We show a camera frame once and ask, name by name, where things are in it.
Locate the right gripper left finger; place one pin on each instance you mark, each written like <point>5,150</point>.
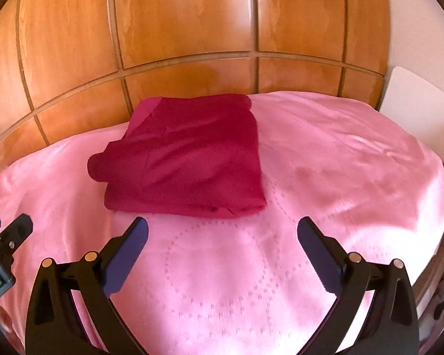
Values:
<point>53,324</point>

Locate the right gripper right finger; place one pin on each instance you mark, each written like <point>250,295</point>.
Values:
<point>391,325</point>

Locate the dark red small garment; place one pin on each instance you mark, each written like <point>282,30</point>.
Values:
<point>191,157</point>

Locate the pink bedspread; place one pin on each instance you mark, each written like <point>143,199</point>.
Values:
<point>240,286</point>

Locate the white bedside table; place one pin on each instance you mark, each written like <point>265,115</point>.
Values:
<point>417,106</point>

